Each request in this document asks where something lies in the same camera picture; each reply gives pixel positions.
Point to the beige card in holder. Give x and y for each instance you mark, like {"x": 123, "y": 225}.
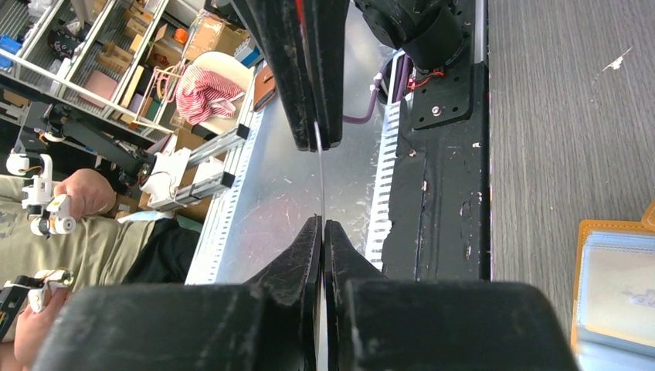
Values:
{"x": 618, "y": 295}

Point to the operator hand upper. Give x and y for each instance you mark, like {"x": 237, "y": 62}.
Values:
{"x": 90, "y": 193}

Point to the brown leather wallet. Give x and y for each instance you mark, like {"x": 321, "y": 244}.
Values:
{"x": 265, "y": 88}

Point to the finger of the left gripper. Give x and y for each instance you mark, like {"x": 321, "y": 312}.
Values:
{"x": 323, "y": 32}
{"x": 276, "y": 28}

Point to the operator hand lower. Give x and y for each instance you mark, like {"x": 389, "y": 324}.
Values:
{"x": 33, "y": 327}

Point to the white round stool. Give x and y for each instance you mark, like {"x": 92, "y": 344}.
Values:
{"x": 232, "y": 69}

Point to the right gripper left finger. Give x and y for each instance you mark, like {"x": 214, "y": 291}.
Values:
{"x": 265, "y": 323}

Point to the orange leather card holder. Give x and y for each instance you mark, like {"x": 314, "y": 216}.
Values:
{"x": 594, "y": 351}

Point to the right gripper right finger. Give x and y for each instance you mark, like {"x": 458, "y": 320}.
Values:
{"x": 376, "y": 323}

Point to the metal storage shelf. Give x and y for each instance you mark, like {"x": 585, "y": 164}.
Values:
{"x": 96, "y": 56}

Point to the white teleoperation handle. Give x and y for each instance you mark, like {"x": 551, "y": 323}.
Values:
{"x": 48, "y": 214}

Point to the red striped cloth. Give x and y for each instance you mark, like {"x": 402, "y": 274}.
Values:
{"x": 202, "y": 94}

